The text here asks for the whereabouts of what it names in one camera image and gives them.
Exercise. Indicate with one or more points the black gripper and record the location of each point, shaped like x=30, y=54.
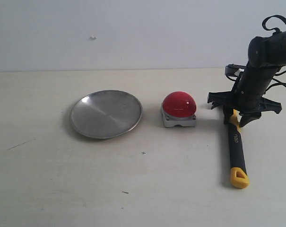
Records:
x=246, y=96

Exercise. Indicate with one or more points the yellow black claw hammer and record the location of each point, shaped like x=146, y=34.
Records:
x=238, y=174

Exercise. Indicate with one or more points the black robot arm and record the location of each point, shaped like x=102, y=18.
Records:
x=266, y=56

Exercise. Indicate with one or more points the red dome push button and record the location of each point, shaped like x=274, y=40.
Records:
x=178, y=109

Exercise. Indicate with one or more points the round stainless steel plate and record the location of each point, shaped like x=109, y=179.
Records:
x=105, y=114

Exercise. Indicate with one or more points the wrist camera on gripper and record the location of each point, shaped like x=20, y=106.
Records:
x=232, y=71

